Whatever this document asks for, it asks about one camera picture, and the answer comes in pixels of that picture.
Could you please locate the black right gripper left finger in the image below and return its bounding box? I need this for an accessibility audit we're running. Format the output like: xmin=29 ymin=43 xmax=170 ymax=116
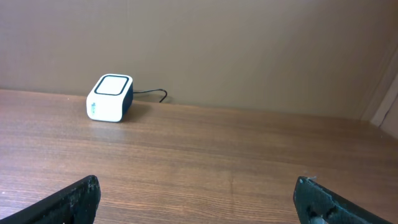
xmin=1 ymin=175 xmax=101 ymax=224

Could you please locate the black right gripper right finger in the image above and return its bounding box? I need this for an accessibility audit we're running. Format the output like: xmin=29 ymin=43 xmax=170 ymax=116
xmin=293 ymin=176 xmax=391 ymax=224

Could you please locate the white barcode scanner box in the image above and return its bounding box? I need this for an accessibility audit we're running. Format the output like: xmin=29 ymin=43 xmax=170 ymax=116
xmin=86 ymin=73 xmax=133 ymax=123

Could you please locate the black scanner cable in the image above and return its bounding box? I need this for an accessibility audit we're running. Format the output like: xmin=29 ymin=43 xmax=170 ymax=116
xmin=132 ymin=88 xmax=169 ymax=103

